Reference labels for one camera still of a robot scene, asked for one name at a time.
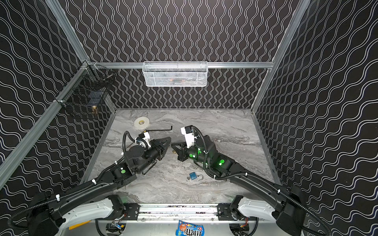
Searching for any white wire mesh basket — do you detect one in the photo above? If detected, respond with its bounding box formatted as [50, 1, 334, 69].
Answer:
[142, 61, 209, 87]

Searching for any brass item in basket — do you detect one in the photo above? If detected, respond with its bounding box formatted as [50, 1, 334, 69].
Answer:
[91, 106, 98, 118]

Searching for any white tape roll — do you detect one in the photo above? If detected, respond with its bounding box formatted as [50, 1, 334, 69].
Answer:
[133, 117, 150, 130]

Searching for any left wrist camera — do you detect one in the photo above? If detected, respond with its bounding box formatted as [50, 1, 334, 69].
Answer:
[135, 132, 151, 148]

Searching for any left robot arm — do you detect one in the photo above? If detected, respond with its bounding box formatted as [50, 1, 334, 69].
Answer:
[7, 137, 171, 236]

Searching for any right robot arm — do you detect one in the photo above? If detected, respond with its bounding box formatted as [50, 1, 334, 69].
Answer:
[170, 135, 331, 236]

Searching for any black hex key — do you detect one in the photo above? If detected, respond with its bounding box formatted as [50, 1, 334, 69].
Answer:
[146, 126, 173, 132]

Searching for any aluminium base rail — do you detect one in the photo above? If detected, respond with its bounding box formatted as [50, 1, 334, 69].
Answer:
[97, 203, 296, 222]

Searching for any M&M's candy bag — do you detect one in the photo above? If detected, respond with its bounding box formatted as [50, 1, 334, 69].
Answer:
[175, 220, 205, 236]

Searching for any blue padlock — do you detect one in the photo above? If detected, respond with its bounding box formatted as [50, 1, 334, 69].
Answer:
[188, 172, 204, 181]

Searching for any yellow block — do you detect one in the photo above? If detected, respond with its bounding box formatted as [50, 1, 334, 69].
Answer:
[69, 220, 91, 230]

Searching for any black wire basket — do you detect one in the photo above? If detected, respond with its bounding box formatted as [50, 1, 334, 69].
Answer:
[59, 65, 116, 120]

